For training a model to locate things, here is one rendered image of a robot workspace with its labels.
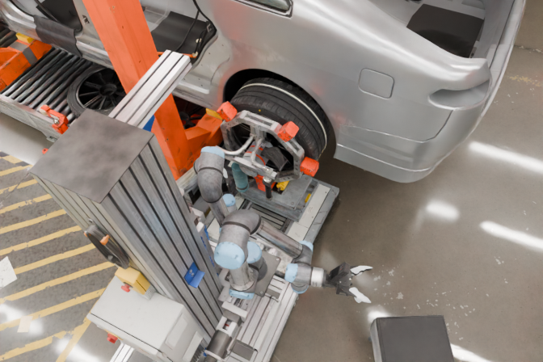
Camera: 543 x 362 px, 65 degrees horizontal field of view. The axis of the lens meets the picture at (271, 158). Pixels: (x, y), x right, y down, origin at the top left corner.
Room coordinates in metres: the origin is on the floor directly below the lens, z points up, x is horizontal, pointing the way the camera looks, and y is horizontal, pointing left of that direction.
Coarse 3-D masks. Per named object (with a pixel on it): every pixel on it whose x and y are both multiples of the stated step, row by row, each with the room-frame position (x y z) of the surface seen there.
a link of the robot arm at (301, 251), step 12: (228, 216) 0.81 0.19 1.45; (240, 216) 0.80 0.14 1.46; (252, 216) 0.82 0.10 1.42; (252, 228) 0.78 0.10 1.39; (264, 228) 0.80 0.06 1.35; (264, 240) 0.77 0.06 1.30; (276, 240) 0.77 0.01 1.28; (288, 240) 0.78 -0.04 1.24; (288, 252) 0.74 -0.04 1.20; (300, 252) 0.75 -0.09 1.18; (312, 252) 0.76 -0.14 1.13
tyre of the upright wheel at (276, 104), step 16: (256, 80) 1.87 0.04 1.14; (272, 80) 1.82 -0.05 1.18; (240, 96) 1.78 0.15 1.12; (256, 96) 1.72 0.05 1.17; (272, 96) 1.70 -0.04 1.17; (288, 96) 1.70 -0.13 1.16; (304, 96) 1.71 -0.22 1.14; (256, 112) 1.65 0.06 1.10; (272, 112) 1.59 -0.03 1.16; (288, 112) 1.59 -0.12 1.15; (304, 112) 1.61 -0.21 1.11; (320, 112) 1.65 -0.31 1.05; (304, 128) 1.52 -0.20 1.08; (320, 128) 1.58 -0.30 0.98; (240, 144) 1.74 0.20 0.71; (304, 144) 1.48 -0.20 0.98; (320, 144) 1.52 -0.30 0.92
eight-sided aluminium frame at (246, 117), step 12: (240, 120) 1.61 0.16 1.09; (252, 120) 1.58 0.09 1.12; (264, 120) 1.57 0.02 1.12; (228, 132) 1.69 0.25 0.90; (276, 132) 1.49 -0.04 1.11; (228, 144) 1.68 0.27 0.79; (288, 144) 1.46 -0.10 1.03; (240, 156) 1.65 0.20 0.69; (300, 156) 1.42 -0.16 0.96; (276, 180) 1.50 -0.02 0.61; (288, 180) 1.45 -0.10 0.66
